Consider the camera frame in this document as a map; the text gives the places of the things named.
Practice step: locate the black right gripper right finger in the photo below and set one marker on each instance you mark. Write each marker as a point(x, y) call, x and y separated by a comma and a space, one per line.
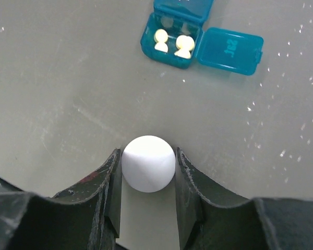
point(210, 216)

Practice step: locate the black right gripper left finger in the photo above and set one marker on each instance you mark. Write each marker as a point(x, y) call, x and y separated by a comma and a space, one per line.
point(85, 215)

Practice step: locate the white bottle cap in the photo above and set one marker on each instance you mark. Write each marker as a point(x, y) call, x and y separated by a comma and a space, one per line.
point(148, 163)

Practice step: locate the teal pill organizer box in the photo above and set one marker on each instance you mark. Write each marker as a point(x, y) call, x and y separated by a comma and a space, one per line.
point(216, 48)

